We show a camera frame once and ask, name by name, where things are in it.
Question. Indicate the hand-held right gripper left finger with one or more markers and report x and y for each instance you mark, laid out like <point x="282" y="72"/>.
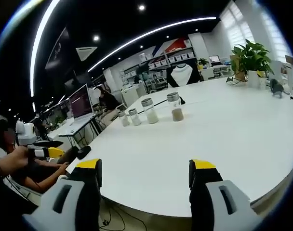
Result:
<point x="71" y="199"/>

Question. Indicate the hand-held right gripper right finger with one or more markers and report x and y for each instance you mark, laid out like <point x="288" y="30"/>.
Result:
<point x="209" y="202"/>

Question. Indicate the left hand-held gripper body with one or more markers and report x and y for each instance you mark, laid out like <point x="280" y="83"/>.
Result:
<point x="26" y="134"/>

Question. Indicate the small seasoning bottle beige contents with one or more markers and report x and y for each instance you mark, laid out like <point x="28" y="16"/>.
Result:
<point x="124" y="120"/>

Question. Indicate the small seasoning bottle white contents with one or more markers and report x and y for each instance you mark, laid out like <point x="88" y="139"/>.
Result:
<point x="135" y="119"/>

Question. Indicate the tall seasoning bottle brown contents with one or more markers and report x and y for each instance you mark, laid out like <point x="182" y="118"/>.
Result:
<point x="177" y="110"/>

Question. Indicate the tall seasoning bottle white contents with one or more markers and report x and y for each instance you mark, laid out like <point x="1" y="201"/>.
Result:
<point x="151" y="114"/>

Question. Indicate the person's left hand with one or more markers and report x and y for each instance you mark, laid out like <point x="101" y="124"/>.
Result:
<point x="18" y="157"/>

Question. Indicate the black computer mouse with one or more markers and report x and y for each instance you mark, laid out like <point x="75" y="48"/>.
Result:
<point x="83" y="152"/>

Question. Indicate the white side desk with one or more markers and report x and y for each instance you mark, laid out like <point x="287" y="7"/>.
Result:
<point x="74" y="125"/>

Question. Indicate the silver computer monitor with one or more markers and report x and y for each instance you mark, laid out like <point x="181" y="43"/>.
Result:
<point x="81" y="103"/>

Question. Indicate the ceiling air vent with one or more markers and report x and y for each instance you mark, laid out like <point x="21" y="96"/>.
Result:
<point x="86" y="53"/>

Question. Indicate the small black object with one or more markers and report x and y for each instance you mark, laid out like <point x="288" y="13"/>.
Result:
<point x="182" y="100"/>

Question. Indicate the black and white chair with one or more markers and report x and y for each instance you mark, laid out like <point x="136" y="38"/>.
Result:
<point x="181" y="74"/>

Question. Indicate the white plant pot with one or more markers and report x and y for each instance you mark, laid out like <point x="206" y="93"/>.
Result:
<point x="255" y="78"/>

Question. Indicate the grey animal figurine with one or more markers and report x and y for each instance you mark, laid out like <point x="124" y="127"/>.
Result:
<point x="276" y="86"/>

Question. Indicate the small green plant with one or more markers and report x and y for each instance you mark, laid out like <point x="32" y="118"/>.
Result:
<point x="203" y="62"/>

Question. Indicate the long ceiling light strip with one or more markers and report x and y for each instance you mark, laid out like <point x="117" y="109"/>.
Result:
<point x="146" y="36"/>

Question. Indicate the shelving with white bins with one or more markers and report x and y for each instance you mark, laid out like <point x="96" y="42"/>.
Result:
<point x="170" y="57"/>

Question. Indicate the green potted plant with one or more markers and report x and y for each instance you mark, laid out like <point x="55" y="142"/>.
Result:
<point x="252" y="55"/>

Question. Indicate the white window blinds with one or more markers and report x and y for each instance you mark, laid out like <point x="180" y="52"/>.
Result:
<point x="238" y="24"/>

